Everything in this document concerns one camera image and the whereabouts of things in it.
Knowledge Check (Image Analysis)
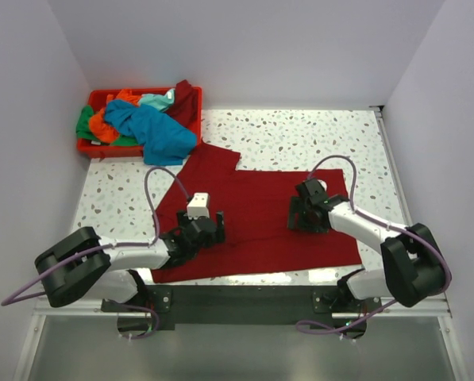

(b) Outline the dark red t shirt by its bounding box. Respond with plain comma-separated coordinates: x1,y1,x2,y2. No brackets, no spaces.
152,144,361,283
166,80,197,128

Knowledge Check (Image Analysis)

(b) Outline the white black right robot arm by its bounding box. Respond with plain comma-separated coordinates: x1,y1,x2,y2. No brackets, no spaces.
287,179,452,312

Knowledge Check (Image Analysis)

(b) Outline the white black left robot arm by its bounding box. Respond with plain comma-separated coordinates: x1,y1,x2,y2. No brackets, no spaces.
34,211,225,311

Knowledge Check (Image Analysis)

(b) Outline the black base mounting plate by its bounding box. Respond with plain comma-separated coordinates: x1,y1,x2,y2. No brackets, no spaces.
101,285,382,333

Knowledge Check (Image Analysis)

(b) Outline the blue t shirt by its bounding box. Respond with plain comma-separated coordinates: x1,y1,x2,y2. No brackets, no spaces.
104,99,197,166

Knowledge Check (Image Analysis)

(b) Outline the light teal t shirt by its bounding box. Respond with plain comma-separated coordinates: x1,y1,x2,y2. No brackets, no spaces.
138,88,175,112

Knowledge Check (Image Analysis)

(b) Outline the orange t shirt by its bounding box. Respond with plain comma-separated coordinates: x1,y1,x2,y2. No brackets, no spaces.
88,88,141,147

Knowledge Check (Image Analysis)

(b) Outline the green t shirt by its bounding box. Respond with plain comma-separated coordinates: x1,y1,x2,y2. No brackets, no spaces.
75,106,138,147

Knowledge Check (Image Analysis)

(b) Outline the red plastic bin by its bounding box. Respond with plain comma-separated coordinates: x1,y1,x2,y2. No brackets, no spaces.
76,80,202,159

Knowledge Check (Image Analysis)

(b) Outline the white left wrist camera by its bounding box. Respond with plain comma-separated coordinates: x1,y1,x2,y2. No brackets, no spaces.
187,192,210,219

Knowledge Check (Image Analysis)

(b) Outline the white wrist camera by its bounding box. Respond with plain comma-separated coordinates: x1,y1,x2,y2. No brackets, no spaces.
187,192,210,219
318,179,328,191

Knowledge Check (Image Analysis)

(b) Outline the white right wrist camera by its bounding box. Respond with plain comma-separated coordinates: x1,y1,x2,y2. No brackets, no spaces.
318,179,328,191

